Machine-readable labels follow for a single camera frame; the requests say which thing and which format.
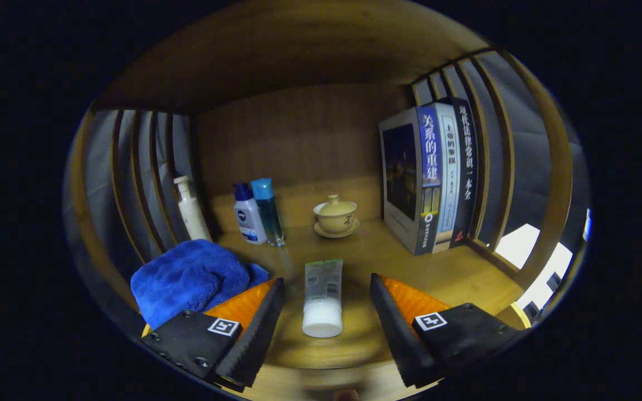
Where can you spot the pale blue thin book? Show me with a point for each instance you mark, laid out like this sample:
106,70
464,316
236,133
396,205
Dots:
450,184

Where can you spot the wooden drawer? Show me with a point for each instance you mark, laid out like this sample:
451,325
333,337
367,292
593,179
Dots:
310,381

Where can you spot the white side furniture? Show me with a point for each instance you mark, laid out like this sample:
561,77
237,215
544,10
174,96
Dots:
516,245

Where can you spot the wooden cabinet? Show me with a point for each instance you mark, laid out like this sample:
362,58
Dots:
298,139

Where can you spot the teal clear bottle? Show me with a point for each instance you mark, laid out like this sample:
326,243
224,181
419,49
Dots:
270,214

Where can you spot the white cream tube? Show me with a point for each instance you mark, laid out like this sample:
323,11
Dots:
322,289

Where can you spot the beige lidded tea cup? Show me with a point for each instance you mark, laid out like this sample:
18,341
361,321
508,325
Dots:
335,217

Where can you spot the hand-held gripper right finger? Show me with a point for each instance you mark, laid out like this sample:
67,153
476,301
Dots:
399,334

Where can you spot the white pump bottle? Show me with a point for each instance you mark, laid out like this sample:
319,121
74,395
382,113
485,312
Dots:
194,217

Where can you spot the black book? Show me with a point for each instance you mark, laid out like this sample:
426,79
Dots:
467,167

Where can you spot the blue towel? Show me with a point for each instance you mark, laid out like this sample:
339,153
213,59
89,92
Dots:
187,278

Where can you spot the grey book blue spine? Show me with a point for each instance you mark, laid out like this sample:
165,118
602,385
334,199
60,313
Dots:
404,178

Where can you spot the wooden countertop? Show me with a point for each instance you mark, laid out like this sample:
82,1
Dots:
388,256

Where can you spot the beige saucer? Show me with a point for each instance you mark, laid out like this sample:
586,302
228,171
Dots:
336,234

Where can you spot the white bottle blue cap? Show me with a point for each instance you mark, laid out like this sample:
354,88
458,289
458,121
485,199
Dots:
249,220

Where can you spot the small white shelf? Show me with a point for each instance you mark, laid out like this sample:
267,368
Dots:
587,225

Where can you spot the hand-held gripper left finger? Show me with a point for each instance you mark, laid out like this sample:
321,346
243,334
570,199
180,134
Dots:
259,340

